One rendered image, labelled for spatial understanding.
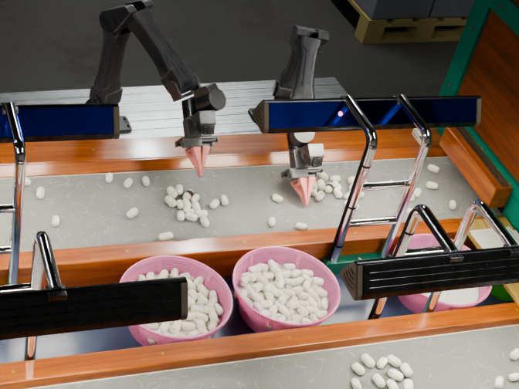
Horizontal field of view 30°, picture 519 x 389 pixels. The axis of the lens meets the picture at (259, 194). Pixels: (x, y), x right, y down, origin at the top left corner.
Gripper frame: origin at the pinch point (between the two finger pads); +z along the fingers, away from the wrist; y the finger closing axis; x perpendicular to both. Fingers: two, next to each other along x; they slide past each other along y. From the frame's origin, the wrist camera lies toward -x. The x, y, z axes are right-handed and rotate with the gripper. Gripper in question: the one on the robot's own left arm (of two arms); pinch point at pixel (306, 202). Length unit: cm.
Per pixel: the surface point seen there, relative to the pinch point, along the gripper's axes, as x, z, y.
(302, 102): -28.7, -20.6, -11.0
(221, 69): 175, -90, 48
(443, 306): -26.5, 32.0, 21.6
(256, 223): -1.9, 4.8, -15.7
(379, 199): 2.1, 0.1, 23.9
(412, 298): -20.8, 29.0, 16.3
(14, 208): -28, 1, -81
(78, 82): 169, -83, -21
